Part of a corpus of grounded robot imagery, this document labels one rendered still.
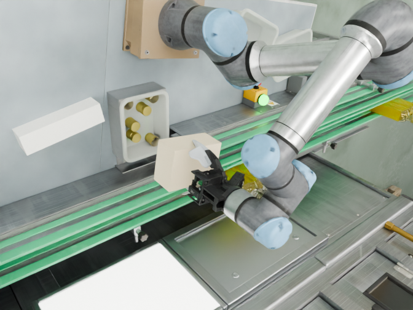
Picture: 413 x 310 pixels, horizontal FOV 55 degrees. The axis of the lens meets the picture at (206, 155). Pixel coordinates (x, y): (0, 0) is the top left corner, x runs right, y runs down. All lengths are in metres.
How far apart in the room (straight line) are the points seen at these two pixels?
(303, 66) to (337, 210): 0.76
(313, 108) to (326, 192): 0.98
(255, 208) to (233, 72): 0.44
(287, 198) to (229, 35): 0.45
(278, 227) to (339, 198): 0.90
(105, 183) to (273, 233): 0.66
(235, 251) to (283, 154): 0.63
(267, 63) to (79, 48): 0.53
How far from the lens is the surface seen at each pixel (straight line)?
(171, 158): 1.02
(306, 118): 0.79
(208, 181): 0.96
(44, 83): 1.20
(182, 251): 1.32
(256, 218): 0.87
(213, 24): 1.05
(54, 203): 1.28
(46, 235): 1.21
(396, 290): 1.45
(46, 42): 1.18
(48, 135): 1.19
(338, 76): 0.83
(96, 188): 1.31
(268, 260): 1.33
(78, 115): 1.20
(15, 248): 1.19
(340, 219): 1.62
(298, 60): 1.07
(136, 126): 1.30
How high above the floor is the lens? 1.84
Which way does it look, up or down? 41 degrees down
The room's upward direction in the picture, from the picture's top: 124 degrees clockwise
